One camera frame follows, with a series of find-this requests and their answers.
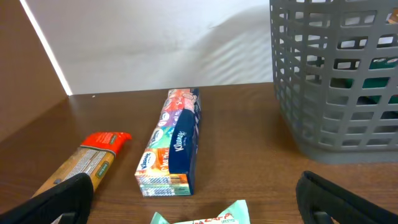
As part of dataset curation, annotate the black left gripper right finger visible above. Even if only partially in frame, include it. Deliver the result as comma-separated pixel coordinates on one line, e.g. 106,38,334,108
295,170,397,224

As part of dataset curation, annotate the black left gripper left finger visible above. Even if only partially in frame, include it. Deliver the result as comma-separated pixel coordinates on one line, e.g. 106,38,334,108
1,173,94,224

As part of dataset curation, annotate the orange spaghetti pasta package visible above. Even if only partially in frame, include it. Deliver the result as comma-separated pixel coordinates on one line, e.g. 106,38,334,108
34,132,132,196

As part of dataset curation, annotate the mint green snack wrapper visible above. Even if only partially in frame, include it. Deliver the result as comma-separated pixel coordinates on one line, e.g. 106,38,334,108
150,199,251,224

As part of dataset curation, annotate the Kleenex tissue multipack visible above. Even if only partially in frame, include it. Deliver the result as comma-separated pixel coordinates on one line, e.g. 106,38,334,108
135,88,201,197

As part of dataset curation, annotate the grey plastic basket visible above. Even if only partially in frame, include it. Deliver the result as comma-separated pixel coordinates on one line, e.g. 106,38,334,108
270,0,397,164

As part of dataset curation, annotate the green snack bag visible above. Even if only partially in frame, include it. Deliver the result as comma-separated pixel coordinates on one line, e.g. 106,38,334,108
330,57,397,105

